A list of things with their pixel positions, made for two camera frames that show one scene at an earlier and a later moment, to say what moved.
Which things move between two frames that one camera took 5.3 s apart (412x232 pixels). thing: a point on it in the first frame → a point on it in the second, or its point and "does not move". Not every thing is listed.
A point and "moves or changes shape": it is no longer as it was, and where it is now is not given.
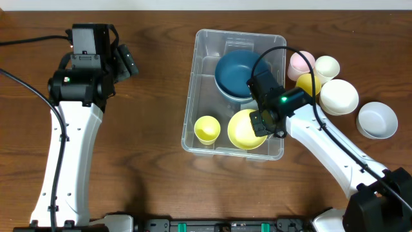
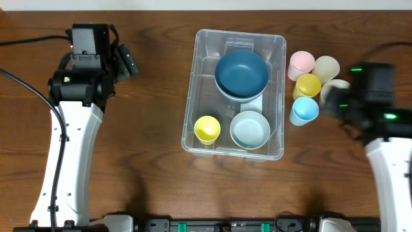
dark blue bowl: [234, 87] does not move
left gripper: [125, 61] does not move
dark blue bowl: [233, 70] does not move
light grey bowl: [376, 120] moves or changes shape
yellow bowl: [241, 131] does not move
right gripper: [261, 125] → [335, 105]
